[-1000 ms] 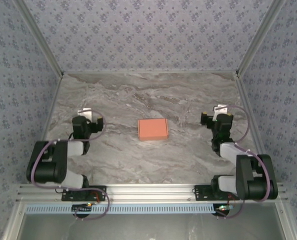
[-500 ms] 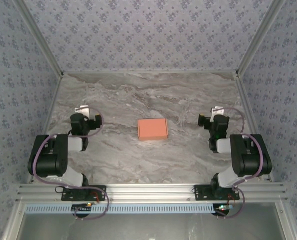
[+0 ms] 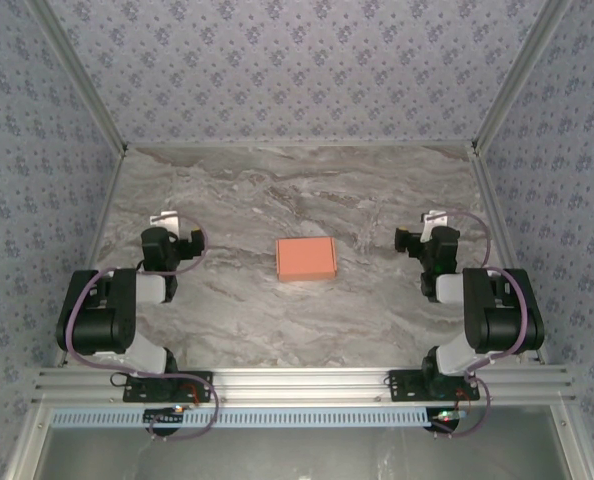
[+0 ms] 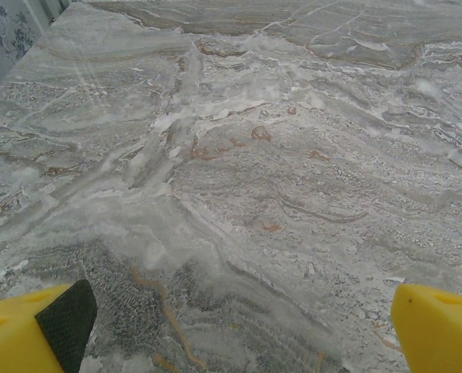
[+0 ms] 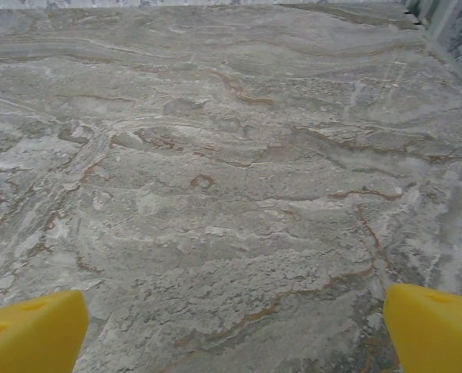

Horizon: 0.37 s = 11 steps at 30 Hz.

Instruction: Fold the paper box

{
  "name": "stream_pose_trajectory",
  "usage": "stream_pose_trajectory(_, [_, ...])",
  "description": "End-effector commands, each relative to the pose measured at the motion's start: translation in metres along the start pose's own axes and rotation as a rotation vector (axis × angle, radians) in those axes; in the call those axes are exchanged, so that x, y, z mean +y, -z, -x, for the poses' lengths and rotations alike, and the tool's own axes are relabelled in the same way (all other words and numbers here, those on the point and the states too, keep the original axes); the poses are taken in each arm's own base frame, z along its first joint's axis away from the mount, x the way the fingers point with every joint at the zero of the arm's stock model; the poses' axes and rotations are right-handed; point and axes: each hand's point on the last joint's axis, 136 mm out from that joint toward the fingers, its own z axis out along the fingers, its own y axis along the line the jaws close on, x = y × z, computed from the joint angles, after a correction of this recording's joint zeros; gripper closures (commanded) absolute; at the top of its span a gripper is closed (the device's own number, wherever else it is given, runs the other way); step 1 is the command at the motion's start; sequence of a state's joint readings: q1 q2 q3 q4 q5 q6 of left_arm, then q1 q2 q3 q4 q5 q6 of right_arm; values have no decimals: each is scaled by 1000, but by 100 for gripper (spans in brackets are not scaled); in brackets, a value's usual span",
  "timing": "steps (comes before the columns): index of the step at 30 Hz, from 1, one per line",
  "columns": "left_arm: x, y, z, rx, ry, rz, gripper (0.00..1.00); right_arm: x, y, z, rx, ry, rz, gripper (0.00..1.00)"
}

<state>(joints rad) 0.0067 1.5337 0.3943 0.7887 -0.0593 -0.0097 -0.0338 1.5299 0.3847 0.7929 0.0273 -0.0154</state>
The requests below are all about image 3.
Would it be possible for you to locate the orange paper box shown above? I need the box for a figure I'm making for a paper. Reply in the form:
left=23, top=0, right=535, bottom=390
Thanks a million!
left=275, top=236, right=338, bottom=284

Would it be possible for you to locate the small controller board with light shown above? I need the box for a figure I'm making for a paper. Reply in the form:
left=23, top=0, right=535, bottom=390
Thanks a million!
left=425, top=407, right=469, bottom=434
left=143, top=407, right=186, bottom=427

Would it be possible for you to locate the grey metal sheet panel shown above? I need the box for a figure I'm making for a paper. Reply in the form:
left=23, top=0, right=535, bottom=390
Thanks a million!
left=41, top=424, right=568, bottom=480

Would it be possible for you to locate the aluminium table side rail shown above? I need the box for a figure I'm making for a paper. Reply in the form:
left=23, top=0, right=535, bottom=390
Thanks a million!
left=54, top=144, right=131, bottom=369
left=468, top=144, right=549, bottom=365

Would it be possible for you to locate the aluminium table back rail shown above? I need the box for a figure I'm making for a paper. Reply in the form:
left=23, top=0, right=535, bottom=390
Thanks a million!
left=125, top=140, right=474, bottom=150

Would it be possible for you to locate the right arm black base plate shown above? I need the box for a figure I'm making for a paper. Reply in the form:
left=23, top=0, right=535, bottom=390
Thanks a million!
left=387, top=369, right=481, bottom=403

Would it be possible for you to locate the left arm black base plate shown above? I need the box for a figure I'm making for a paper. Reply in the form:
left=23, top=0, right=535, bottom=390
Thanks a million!
left=123, top=370, right=214, bottom=403

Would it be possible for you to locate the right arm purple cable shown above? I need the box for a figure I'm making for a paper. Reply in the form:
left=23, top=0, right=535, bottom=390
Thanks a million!
left=429, top=210, right=534, bottom=439

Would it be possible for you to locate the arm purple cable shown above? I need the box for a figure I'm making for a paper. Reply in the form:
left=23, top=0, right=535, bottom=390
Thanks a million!
left=429, top=210, right=534, bottom=439
left=62, top=214, right=222, bottom=444

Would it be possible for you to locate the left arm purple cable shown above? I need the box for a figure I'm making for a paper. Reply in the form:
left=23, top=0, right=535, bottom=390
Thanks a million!
left=62, top=214, right=222, bottom=444

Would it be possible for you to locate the aluminium mounting rail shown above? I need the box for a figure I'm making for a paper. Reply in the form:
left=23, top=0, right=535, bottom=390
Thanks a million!
left=31, top=367, right=576, bottom=405

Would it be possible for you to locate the aluminium corner post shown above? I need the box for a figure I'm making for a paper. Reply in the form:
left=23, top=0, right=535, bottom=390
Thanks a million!
left=26, top=0, right=129, bottom=154
left=470, top=0, right=573, bottom=153

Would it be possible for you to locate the light blue slotted cable duct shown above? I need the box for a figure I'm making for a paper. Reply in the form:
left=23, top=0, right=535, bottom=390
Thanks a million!
left=50, top=407, right=433, bottom=429

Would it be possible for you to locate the aluminium lower frame bar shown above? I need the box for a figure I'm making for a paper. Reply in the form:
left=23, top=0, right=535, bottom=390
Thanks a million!
left=4, top=404, right=53, bottom=480
left=549, top=404, right=594, bottom=480

